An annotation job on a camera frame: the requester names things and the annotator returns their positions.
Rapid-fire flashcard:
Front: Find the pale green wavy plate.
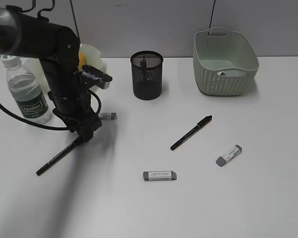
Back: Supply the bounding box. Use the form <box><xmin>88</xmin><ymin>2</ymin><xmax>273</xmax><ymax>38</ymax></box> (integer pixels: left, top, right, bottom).
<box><xmin>21</xmin><ymin>44</ymin><xmax>107</xmax><ymax>94</ymax></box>

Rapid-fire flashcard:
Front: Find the grey eraser upper left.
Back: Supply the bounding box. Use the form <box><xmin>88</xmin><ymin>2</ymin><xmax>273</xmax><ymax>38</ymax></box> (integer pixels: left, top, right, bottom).
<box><xmin>98</xmin><ymin>112</ymin><xmax>117</xmax><ymax>120</ymax></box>

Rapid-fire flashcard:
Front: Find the yellow mango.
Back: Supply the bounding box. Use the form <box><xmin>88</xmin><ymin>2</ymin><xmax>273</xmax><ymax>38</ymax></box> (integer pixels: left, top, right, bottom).
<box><xmin>78</xmin><ymin>52</ymin><xmax>86</xmax><ymax>71</ymax></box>

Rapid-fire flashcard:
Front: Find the black marker pen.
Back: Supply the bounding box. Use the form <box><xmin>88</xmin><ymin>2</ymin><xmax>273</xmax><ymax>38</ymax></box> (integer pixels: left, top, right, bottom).
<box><xmin>36</xmin><ymin>137</ymin><xmax>83</xmax><ymax>176</ymax></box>
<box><xmin>170</xmin><ymin>116</ymin><xmax>213</xmax><ymax>151</ymax></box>
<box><xmin>140</xmin><ymin>57</ymin><xmax>150</xmax><ymax>82</ymax></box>

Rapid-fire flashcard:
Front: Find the grey eraser right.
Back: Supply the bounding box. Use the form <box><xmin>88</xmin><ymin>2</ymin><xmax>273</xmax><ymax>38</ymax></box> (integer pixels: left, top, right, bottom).
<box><xmin>216</xmin><ymin>145</ymin><xmax>242</xmax><ymax>167</ymax></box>

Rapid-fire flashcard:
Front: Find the black mesh pen holder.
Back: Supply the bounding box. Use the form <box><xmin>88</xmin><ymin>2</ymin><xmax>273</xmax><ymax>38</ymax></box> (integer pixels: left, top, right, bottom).
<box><xmin>130</xmin><ymin>51</ymin><xmax>163</xmax><ymax>101</ymax></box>

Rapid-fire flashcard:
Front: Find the black cable left wall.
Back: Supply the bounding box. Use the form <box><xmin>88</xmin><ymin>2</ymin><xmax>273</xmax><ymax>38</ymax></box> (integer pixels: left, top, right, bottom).
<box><xmin>69</xmin><ymin>0</ymin><xmax>81</xmax><ymax>38</ymax></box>

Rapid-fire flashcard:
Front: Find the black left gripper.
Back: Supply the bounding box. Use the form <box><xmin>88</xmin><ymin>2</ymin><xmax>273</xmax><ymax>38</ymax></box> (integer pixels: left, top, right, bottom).
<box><xmin>53</xmin><ymin>109</ymin><xmax>102</xmax><ymax>142</ymax></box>

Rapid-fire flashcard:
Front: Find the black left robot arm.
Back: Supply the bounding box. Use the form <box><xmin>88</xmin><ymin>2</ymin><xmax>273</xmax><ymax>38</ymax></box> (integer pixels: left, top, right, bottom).
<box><xmin>0</xmin><ymin>5</ymin><xmax>101</xmax><ymax>142</ymax></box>

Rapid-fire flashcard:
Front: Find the black cable right wall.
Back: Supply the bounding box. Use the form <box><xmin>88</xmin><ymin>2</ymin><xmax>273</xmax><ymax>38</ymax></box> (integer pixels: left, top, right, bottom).
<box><xmin>208</xmin><ymin>0</ymin><xmax>217</xmax><ymax>30</ymax></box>

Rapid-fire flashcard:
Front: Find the black cable wall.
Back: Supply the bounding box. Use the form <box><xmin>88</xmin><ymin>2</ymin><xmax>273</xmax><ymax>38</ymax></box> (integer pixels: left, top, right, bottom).
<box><xmin>69</xmin><ymin>0</ymin><xmax>81</xmax><ymax>38</ymax></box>
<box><xmin>208</xmin><ymin>0</ymin><xmax>217</xmax><ymax>30</ymax></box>

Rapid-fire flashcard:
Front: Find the clear water bottle green label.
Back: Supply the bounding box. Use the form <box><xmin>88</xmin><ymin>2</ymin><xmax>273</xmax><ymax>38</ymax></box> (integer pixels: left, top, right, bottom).
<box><xmin>1</xmin><ymin>55</ymin><xmax>52</xmax><ymax>124</ymax></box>

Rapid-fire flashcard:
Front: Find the grey eraser bottom middle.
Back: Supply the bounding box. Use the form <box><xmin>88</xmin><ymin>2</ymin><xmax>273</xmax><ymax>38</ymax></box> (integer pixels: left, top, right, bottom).
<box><xmin>143</xmin><ymin>171</ymin><xmax>177</xmax><ymax>181</ymax></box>

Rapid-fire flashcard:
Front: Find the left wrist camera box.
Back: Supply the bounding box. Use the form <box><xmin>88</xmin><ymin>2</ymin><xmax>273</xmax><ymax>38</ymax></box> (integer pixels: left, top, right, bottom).
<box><xmin>80</xmin><ymin>65</ymin><xmax>113</xmax><ymax>90</ymax></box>

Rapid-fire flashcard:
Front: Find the green plastic woven basket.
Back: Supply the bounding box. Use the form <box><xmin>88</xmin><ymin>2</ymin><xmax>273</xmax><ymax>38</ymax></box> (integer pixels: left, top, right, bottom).
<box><xmin>193</xmin><ymin>27</ymin><xmax>259</xmax><ymax>96</ymax></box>

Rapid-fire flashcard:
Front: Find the grey eraser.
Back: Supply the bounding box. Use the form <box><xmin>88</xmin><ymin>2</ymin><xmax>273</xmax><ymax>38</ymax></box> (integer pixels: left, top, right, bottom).
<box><xmin>216</xmin><ymin>145</ymin><xmax>242</xmax><ymax>167</ymax></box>
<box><xmin>143</xmin><ymin>171</ymin><xmax>177</xmax><ymax>181</ymax></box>
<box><xmin>98</xmin><ymin>112</ymin><xmax>117</xmax><ymax>120</ymax></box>

